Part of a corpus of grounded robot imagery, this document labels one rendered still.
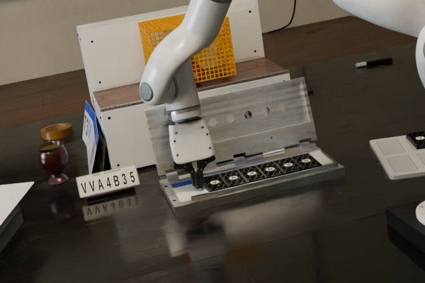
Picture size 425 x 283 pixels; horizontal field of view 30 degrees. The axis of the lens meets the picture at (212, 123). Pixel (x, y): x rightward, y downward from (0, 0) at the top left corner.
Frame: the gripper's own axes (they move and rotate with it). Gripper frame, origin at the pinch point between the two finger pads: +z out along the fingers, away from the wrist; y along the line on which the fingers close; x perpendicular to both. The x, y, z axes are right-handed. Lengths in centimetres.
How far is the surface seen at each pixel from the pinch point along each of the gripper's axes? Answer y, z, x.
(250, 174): 13.5, 1.4, -0.1
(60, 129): -30, -14, 84
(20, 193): -42.6, -6.2, 1.9
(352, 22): 114, -30, 163
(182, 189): -3.7, 1.9, 3.5
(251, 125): 19.1, -9.2, 11.9
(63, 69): -22, -34, 177
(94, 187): -24.7, -1.5, 15.9
